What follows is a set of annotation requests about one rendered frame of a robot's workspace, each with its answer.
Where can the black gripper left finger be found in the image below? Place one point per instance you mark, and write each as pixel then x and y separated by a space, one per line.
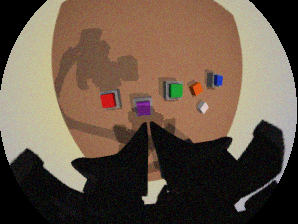
pixel 130 165

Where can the purple button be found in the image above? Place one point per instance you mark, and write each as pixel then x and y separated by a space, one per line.
pixel 143 106

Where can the blue button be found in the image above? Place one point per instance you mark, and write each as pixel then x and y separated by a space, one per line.
pixel 214 80

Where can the green button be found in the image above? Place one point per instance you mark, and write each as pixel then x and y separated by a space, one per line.
pixel 173 90

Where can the red button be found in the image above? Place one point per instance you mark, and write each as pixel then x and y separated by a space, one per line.
pixel 111 99

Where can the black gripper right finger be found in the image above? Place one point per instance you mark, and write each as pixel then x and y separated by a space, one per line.
pixel 177 156

